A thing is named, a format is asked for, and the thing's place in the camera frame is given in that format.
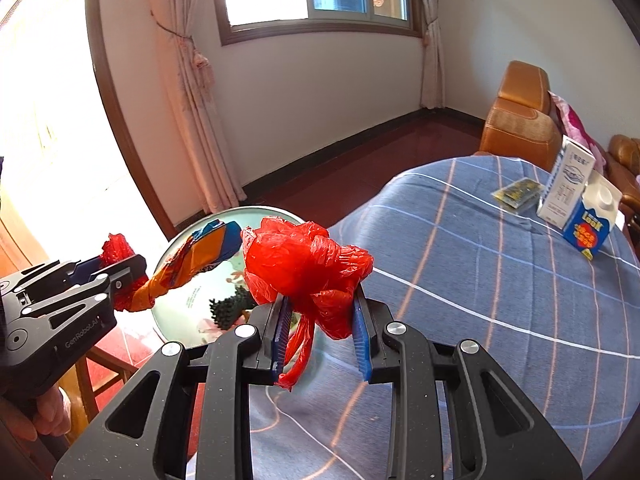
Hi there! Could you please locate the black corrugated wrapper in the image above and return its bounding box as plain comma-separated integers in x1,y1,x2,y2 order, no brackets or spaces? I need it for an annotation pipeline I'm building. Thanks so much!
209,286,257,321

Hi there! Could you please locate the red orange blue wrapper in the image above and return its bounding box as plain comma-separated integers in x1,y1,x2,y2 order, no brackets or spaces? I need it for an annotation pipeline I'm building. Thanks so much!
113,219,242,312

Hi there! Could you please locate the red plastic bag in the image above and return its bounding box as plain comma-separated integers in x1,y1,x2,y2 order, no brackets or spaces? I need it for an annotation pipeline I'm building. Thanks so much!
242,217,374,389

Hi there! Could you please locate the teal cartoon trash bin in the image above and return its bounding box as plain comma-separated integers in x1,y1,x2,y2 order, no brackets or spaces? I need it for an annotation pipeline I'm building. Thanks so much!
151,206,304,348

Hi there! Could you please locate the person's left hand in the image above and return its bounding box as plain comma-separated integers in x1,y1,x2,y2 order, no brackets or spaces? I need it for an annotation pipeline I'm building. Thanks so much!
1,385,72,442

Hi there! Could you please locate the pink clear plastic bag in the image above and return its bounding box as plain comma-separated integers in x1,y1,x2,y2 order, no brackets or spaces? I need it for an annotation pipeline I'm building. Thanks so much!
196,310,248,339

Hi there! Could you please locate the wooden stool red seat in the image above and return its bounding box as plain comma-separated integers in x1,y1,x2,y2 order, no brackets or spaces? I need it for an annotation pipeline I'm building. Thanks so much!
60,328,206,461

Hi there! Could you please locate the blue plaid tablecloth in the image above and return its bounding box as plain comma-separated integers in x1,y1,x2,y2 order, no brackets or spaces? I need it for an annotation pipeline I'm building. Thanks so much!
250,156,639,479

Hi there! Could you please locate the blue white Look carton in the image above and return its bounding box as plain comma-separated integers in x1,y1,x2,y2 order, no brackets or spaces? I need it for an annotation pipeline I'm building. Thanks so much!
563,171,623,260

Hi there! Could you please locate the green yellow flat packet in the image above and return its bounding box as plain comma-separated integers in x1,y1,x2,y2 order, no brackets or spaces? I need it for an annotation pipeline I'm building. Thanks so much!
491,178,544,212

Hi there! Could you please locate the white tall milk carton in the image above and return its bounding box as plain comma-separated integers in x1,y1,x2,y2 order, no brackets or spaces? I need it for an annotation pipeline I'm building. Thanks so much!
537,136,596,230

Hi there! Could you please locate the left side pink curtain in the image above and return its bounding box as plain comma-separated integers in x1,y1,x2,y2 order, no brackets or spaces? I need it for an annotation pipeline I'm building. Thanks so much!
149,0,246,212

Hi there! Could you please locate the brown leather armchair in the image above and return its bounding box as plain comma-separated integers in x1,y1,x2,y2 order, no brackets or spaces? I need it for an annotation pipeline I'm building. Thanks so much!
480,61,562,171

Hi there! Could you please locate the pink white pillow on armchair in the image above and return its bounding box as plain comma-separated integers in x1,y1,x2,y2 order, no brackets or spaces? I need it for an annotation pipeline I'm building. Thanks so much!
549,92,606,174

